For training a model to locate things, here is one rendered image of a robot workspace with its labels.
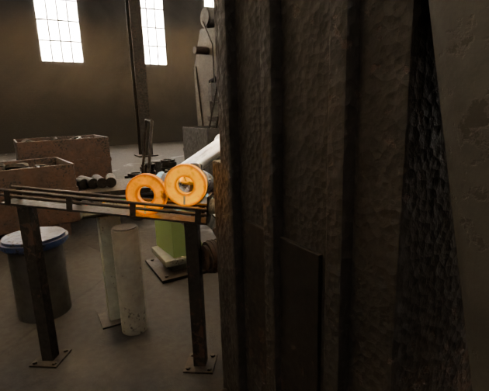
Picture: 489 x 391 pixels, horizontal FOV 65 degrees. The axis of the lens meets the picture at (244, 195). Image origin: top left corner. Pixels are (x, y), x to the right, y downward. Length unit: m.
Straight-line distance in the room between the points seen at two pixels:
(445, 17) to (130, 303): 1.66
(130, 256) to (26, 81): 11.53
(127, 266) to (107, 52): 11.91
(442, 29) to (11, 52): 12.88
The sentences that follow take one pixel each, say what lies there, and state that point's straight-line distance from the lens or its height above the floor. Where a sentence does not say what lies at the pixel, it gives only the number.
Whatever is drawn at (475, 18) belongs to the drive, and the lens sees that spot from 0.56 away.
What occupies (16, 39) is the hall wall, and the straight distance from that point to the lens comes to 13.26.
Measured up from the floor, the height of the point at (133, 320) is 0.08.
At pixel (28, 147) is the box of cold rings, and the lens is 5.06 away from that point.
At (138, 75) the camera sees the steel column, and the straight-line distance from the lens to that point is 9.47.
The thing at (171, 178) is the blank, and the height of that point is 0.78.
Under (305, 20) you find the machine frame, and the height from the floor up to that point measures 1.18.
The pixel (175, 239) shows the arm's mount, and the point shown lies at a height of 0.24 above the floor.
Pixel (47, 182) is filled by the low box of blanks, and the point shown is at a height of 0.48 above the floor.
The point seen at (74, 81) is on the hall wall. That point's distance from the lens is 13.20.
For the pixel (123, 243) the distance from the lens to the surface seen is 1.78.
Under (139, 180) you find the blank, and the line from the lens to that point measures 1.46.
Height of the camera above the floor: 1.02
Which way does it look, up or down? 13 degrees down
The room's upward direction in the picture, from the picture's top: 2 degrees counter-clockwise
